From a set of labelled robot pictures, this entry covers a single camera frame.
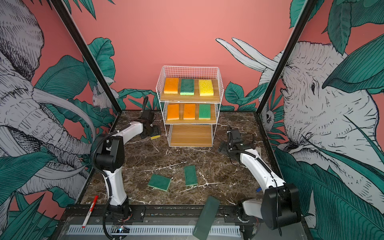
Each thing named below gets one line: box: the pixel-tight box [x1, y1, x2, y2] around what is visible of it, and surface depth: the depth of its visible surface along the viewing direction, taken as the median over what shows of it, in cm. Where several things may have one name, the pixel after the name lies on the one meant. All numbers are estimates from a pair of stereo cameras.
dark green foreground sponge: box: [192, 195, 220, 240], surface depth 74 cm
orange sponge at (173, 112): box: [167, 104, 180, 121], surface depth 87 cm
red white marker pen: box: [82, 195, 99, 229], surface depth 75 cm
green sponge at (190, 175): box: [184, 165, 198, 187], surface depth 88 cm
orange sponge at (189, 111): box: [183, 103, 196, 120], surface depth 86 cm
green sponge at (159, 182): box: [147, 173, 172, 192], surface depth 85 cm
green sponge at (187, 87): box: [180, 78, 195, 96], surface depth 74 cm
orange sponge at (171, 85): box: [164, 77, 179, 94], surface depth 74 cm
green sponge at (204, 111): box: [198, 103, 211, 120], surface depth 85 cm
